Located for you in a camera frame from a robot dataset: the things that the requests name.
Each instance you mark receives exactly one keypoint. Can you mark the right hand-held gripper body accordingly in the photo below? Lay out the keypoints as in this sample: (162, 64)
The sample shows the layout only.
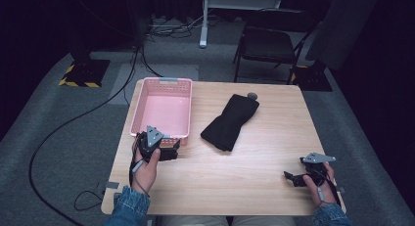
(314, 169)

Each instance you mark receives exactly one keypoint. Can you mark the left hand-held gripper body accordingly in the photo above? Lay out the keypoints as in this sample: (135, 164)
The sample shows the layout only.
(148, 146)

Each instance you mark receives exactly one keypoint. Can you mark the pink plastic basket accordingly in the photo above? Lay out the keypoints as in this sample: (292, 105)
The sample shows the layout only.
(164, 110)

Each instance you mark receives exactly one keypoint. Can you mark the black cloth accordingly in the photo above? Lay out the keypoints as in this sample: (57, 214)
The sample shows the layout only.
(230, 123)

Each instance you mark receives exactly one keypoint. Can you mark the person's right hand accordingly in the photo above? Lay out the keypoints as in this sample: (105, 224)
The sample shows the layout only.
(328, 190)

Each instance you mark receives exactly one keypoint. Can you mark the person's left hand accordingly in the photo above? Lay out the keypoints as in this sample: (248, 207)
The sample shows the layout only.
(147, 173)

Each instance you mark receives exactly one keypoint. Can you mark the grey tape strip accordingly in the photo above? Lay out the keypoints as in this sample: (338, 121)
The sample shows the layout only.
(111, 185)

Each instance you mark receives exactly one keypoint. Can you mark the white metal stand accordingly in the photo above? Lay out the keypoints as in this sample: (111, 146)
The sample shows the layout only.
(204, 27)

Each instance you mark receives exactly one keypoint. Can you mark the black folding chair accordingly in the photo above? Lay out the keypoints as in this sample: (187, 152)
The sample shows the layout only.
(266, 45)

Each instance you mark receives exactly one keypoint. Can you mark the grey hanging curtain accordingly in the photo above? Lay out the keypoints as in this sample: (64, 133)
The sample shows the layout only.
(342, 27)

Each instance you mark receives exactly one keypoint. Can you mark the black yellow striped base plate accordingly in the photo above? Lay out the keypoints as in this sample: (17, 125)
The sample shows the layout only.
(313, 81)
(84, 74)

